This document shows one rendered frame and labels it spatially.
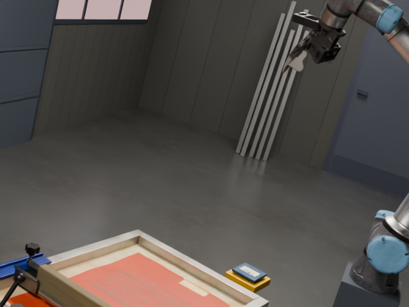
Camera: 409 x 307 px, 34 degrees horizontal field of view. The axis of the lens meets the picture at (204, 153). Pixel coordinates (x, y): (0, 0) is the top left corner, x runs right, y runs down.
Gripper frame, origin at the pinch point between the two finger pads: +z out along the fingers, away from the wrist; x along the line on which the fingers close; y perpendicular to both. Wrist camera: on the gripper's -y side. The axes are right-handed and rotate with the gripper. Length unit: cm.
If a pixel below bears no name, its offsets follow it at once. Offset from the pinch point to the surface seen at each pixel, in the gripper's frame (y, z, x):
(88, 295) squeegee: 26, 44, -76
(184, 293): 29, 68, -38
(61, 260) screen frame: 3, 66, -70
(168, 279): 21, 72, -38
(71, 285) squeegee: 21, 46, -78
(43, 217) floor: -135, 283, 10
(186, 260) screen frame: 16, 74, -27
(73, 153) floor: -235, 364, 93
